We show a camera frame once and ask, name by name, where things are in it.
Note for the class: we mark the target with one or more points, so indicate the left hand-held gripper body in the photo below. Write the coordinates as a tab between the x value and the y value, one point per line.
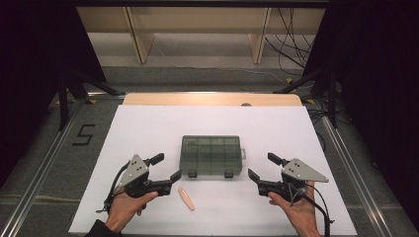
133	171

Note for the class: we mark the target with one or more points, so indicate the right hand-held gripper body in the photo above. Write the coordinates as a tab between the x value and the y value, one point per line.
298	174

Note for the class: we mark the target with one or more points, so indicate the peach tapered stick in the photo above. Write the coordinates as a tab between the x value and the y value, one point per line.
186	198

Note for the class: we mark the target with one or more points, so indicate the green translucent compartment box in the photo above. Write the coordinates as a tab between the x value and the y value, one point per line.
210	156

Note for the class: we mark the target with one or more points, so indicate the person's left hand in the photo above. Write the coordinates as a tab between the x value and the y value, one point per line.
123	209

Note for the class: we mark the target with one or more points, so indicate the person's right hand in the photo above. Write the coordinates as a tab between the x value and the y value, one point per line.
298	214

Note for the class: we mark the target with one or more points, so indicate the white table sheet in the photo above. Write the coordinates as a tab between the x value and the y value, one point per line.
210	214

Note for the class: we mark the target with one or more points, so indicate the grey table grommet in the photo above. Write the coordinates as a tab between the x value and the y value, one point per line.
246	104

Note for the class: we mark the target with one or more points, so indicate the black metal stand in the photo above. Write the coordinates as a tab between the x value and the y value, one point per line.
70	89
324	85

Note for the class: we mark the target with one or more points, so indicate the black curtain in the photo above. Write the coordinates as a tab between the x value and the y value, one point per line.
29	65
378	82

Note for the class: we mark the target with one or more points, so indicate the light wooden shelf unit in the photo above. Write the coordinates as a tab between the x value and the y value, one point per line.
197	19

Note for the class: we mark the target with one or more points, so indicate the aluminium floor rail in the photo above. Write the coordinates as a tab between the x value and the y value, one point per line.
357	184
36	177

